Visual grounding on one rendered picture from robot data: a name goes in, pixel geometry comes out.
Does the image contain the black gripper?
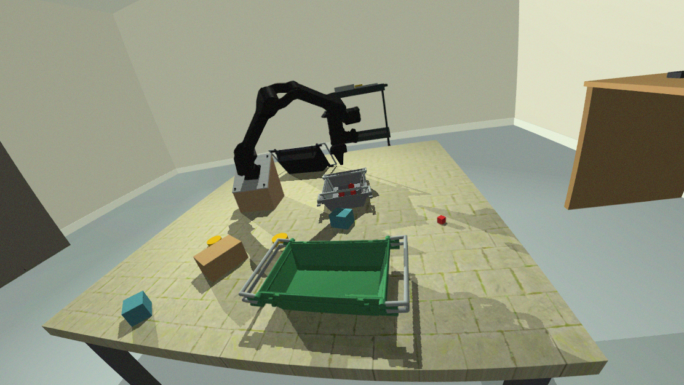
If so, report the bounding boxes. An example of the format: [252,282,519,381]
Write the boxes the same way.
[329,126,347,165]

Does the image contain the teal cube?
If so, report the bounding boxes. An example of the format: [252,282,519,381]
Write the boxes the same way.
[121,291,152,327]
[329,208,355,230]

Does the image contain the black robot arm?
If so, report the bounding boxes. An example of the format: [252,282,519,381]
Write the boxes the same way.
[233,81,361,180]

